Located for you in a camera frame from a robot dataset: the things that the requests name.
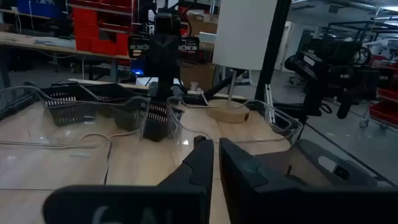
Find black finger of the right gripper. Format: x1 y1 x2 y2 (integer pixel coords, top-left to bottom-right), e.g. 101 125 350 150
149 32 165 101
164 32 180 101

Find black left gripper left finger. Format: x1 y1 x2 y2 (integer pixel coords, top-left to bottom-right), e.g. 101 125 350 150
42 135 215 224

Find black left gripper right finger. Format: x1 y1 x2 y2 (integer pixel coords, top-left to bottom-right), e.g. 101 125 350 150
218 138 398 224

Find red storage bins stack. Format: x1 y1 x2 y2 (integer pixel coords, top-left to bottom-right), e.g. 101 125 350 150
68 0 137 65

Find blue lit device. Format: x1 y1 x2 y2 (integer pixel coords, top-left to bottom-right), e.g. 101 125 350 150
130 58 146 77

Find white box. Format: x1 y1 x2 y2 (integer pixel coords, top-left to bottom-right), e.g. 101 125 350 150
198 32 217 45

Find small brown cardboard box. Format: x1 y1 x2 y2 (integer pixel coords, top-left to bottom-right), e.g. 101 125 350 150
187 12 218 37

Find large brown cardboard box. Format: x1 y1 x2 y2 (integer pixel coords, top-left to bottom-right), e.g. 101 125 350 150
179 63 218 91

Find white shade wooden base lamp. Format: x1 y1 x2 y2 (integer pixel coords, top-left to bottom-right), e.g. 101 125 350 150
206 0 278 124

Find black slotted plastic basket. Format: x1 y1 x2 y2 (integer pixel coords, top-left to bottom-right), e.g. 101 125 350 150
83 83 150 131
40 83 99 128
142 101 185 142

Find clear plastic basket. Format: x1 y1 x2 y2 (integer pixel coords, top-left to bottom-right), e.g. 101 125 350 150
167 95 305 147
0 85 152 150

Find wooden workbench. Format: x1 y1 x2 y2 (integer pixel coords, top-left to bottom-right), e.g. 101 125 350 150
0 30 131 62

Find blue storage bin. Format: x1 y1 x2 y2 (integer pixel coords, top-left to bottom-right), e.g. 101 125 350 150
16 0 65 19

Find red bin cart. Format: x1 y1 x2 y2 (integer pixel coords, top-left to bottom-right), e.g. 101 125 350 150
359 62 398 130

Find black frame post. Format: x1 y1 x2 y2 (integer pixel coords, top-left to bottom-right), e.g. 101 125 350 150
254 0 292 102

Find black metal rack frame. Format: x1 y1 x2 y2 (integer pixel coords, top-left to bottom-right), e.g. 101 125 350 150
320 19 398 44

